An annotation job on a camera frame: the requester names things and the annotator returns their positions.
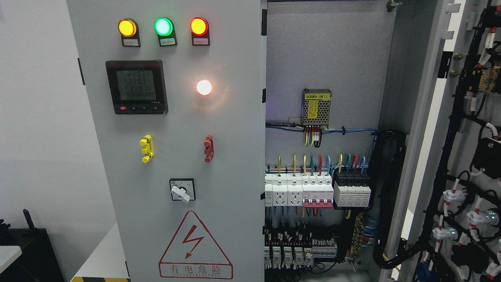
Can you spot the white glowing indicator lamp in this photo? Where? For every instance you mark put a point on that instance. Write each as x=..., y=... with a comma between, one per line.
x=204, y=87

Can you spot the white rotary selector switch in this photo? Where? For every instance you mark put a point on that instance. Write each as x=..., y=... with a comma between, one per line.
x=182, y=189

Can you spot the black box at left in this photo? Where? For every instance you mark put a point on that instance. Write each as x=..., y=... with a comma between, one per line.
x=37, y=261

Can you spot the grey cabinet door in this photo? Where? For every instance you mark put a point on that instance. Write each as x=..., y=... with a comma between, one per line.
x=217, y=237
x=440, y=202

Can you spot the green indicator lamp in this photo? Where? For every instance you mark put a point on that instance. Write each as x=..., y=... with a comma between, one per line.
x=163, y=27

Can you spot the perforated metal power supply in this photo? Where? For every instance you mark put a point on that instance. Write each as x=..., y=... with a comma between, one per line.
x=316, y=105

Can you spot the yellow terminal block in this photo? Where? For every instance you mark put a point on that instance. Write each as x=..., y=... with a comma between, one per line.
x=147, y=148

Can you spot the lower relay terminal row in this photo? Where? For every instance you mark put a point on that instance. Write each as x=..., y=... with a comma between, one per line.
x=299, y=246

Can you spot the red terminal block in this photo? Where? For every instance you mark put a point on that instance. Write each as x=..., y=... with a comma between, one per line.
x=209, y=148

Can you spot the yellow indicator lamp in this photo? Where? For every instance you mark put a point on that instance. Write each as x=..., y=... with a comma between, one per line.
x=127, y=27

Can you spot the red indicator lamp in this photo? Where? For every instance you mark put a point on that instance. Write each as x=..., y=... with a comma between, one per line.
x=199, y=26

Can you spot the white socket breaker row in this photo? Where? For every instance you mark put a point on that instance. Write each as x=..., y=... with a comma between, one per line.
x=299, y=190

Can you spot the black white surge protector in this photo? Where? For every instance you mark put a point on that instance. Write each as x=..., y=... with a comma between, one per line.
x=351, y=190

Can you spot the black digital power meter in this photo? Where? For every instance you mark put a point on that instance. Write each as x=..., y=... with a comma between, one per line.
x=137, y=86

